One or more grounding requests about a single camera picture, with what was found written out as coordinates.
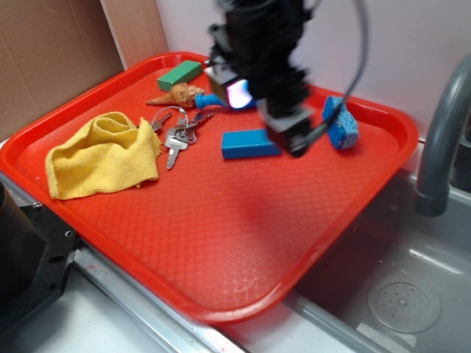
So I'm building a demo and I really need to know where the brown cardboard panel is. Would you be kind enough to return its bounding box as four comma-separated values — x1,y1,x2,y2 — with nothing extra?
1,1,168,140

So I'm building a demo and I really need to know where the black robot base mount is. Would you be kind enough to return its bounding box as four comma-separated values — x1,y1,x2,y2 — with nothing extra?
1,185,77,338

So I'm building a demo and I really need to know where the bunch of silver keys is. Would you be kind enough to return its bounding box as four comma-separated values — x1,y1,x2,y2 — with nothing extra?
150,106,214,170

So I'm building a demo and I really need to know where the blue rectangular block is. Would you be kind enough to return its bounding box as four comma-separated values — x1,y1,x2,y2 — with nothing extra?
222,129,282,160

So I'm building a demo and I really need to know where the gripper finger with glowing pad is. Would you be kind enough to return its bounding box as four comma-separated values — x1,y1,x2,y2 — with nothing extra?
204,64,253,110
258,99,313,157

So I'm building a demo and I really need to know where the grey faucet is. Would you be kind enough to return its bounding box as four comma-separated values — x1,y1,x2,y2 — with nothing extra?
414,55,470,217

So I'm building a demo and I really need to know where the green rectangular block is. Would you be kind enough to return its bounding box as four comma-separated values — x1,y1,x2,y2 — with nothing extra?
157,60,202,91

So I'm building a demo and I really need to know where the red plastic tray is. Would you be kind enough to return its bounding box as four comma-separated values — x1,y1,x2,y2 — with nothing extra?
1,52,419,324

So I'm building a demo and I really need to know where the grey plastic sink basin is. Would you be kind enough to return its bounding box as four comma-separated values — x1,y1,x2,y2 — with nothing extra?
285,168,471,353

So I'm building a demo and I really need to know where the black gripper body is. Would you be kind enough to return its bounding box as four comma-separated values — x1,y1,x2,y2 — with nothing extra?
209,1,312,110

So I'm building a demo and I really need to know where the yellow cloth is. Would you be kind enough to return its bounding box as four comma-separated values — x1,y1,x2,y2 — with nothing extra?
45,112,162,200

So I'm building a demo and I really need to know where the tan conch seashell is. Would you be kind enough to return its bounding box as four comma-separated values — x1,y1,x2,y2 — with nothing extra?
146,83,205,108

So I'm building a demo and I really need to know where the blue sponge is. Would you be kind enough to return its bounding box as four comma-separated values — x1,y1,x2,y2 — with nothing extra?
322,96,360,150

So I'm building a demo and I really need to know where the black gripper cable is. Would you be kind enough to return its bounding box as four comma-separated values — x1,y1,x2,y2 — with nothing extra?
290,0,370,148

